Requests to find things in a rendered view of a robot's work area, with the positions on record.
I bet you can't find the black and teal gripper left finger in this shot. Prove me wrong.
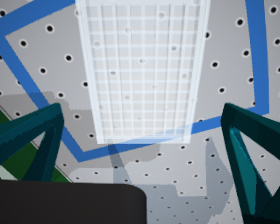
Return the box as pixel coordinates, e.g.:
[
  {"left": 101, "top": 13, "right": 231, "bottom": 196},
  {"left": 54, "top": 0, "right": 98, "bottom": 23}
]
[{"left": 0, "top": 103, "right": 64, "bottom": 182}]

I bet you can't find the grey rectangular base plate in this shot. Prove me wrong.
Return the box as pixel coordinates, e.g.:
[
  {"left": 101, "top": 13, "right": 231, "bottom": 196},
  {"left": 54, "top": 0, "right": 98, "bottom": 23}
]
[{"left": 0, "top": 0, "right": 280, "bottom": 224}]

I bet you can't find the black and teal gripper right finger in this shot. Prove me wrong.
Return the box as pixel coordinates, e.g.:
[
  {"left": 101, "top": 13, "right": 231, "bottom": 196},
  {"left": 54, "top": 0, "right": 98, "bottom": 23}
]
[{"left": 220, "top": 103, "right": 280, "bottom": 224}]

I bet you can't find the white well plate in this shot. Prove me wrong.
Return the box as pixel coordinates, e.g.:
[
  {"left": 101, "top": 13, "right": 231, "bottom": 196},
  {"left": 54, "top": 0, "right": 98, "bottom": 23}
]
[{"left": 75, "top": 0, "right": 211, "bottom": 144}]

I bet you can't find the blue tape outline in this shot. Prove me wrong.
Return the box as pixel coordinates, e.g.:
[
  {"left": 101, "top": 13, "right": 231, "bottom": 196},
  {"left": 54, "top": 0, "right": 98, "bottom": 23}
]
[{"left": 0, "top": 0, "right": 269, "bottom": 162}]

